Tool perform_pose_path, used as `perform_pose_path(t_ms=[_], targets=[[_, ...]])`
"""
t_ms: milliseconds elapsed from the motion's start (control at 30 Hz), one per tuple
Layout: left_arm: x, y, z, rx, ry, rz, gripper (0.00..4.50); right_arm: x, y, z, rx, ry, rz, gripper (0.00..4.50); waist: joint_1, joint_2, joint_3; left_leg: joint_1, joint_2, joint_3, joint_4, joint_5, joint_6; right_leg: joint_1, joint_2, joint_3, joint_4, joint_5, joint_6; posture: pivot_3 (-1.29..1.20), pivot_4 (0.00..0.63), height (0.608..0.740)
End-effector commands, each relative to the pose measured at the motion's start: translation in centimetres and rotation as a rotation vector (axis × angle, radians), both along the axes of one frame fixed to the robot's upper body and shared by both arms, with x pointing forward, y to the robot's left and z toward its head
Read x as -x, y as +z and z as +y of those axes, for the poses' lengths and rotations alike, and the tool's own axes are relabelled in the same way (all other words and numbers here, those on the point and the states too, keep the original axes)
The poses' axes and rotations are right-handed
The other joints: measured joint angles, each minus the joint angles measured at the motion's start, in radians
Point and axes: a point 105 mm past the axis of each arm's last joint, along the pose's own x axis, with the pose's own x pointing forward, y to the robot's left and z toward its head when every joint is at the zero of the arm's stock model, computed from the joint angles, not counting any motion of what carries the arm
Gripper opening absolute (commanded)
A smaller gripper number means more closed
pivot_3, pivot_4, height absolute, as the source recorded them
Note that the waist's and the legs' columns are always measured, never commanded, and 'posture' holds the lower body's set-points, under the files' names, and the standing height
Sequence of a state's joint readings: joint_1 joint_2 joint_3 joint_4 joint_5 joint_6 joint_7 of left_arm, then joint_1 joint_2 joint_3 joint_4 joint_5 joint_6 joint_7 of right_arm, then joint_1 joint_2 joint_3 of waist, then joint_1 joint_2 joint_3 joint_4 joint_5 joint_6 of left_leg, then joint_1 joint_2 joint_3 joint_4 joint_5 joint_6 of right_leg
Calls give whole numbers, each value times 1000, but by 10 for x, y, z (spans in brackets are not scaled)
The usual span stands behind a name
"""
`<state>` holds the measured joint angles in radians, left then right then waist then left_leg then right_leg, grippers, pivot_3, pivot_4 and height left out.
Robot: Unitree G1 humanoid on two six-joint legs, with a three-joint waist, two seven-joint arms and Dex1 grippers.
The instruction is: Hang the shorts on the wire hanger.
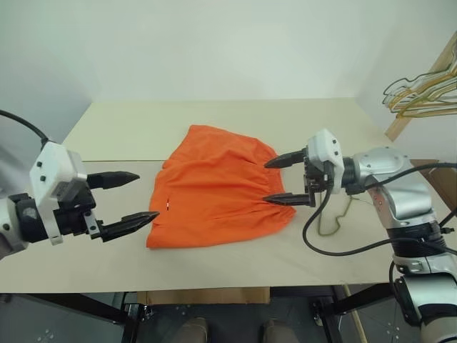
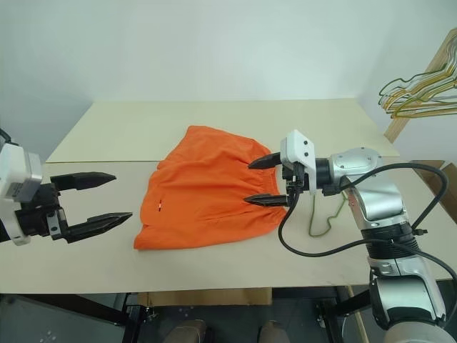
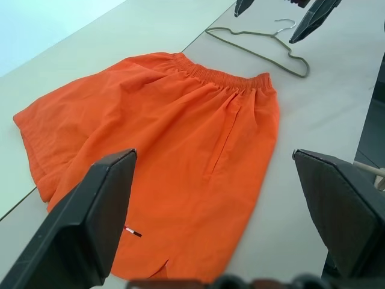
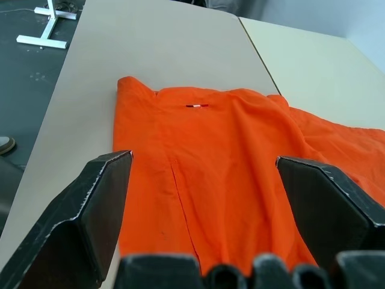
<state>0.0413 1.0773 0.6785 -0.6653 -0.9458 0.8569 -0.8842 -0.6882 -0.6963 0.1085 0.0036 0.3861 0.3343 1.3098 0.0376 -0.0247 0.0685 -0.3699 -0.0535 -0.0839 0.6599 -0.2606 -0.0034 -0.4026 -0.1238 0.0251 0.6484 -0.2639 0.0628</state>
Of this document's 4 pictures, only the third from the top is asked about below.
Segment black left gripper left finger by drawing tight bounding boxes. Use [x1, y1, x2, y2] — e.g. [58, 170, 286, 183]
[0, 148, 138, 289]

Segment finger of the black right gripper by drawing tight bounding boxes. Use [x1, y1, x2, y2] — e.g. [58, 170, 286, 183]
[288, 0, 342, 45]
[233, 0, 256, 17]

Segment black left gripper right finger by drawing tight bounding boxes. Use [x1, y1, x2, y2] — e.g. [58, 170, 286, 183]
[292, 148, 385, 279]

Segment green wire hanger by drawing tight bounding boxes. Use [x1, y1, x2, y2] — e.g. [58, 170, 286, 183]
[205, 18, 310, 78]

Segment orange shorts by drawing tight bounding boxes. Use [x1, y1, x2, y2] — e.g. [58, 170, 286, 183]
[12, 51, 281, 279]

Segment beige wooden table rail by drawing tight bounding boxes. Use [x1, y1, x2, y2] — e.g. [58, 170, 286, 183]
[353, 161, 385, 192]

